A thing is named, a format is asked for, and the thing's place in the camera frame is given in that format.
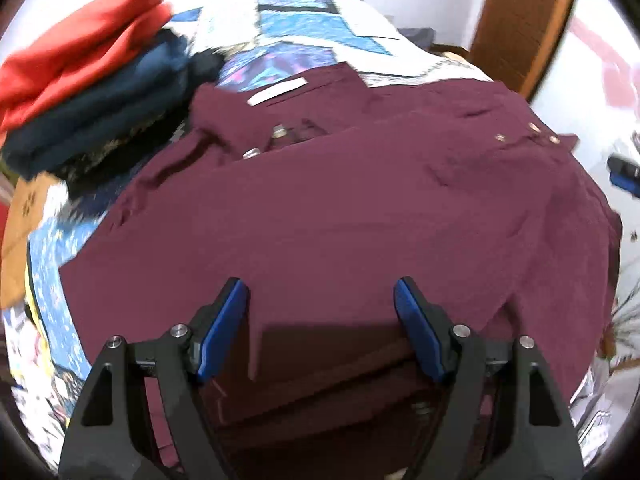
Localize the folded black garment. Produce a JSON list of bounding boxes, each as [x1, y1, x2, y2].
[[187, 50, 226, 88]]

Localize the folded navy garment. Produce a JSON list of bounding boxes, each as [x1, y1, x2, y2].
[[0, 30, 193, 181]]

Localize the folded dark patterned garment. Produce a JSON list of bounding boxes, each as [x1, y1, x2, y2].
[[52, 110, 171, 196]]

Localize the folded red garment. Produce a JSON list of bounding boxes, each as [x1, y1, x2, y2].
[[0, 0, 173, 133]]

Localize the maroon shirt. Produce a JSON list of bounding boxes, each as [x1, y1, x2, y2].
[[59, 61, 623, 480]]

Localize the blue patterned bedsheet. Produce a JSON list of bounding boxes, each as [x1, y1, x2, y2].
[[0, 0, 616, 471]]

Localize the wooden door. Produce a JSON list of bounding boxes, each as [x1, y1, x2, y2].
[[467, 0, 581, 103]]

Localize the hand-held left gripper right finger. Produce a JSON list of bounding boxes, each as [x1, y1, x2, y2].
[[393, 276, 586, 480]]

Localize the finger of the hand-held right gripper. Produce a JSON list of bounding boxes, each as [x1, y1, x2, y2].
[[606, 156, 640, 193]]

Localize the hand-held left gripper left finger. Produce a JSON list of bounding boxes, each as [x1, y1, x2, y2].
[[58, 277, 251, 480]]

